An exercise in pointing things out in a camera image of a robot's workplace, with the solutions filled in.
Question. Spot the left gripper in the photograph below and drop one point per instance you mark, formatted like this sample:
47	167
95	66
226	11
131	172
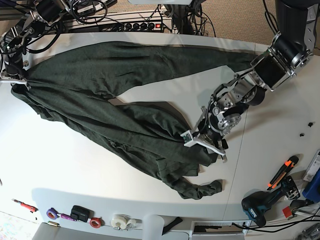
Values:
205	135

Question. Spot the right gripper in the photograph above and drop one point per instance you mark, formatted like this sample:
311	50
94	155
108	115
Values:
14	73

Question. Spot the dark green t-shirt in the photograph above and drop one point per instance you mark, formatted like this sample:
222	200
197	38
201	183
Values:
79	88

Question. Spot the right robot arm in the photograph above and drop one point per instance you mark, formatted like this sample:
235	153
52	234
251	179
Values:
43	17

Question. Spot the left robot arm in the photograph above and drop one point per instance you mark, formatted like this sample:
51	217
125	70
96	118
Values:
294	28

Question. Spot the orange black utility knife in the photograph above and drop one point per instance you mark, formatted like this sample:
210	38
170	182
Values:
282	172

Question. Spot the red square tag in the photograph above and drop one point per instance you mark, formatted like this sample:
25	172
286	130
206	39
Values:
287	212

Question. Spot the blue box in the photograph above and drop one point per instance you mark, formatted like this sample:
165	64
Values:
312	190

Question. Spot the white paper roll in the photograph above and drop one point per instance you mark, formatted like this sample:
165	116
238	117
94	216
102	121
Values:
152	227

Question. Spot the clear tape dispenser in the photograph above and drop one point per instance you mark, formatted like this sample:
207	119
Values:
122	222

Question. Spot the red black screwdriver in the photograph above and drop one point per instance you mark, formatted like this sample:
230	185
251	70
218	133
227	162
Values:
31	208

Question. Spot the black power strip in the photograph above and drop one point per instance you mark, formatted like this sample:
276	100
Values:
117	27

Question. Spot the purple tape roll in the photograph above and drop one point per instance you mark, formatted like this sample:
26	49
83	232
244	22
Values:
52	214

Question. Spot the red tape roll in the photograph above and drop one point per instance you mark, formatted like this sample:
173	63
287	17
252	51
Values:
95	222

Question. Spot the teal black cordless drill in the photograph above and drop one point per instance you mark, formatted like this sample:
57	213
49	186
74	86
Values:
258	203

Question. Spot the black action camera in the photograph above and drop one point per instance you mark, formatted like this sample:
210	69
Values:
80	213

